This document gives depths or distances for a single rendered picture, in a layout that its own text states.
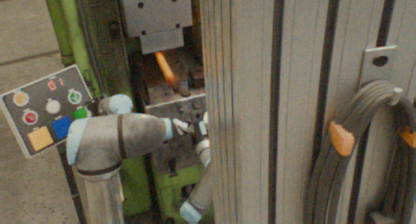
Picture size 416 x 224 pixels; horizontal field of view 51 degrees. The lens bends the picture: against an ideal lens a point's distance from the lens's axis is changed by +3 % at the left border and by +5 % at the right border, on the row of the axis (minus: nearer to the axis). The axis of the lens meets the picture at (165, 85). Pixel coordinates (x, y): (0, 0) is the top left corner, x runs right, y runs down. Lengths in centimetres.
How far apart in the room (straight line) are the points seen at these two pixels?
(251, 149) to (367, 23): 16
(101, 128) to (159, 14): 92
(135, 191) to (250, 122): 221
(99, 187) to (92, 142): 12
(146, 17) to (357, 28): 150
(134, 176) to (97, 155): 148
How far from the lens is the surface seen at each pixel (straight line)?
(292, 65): 40
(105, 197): 111
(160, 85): 202
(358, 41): 41
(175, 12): 188
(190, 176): 235
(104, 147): 104
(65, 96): 185
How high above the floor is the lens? 204
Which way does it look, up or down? 32 degrees down
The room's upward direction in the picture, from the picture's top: 7 degrees counter-clockwise
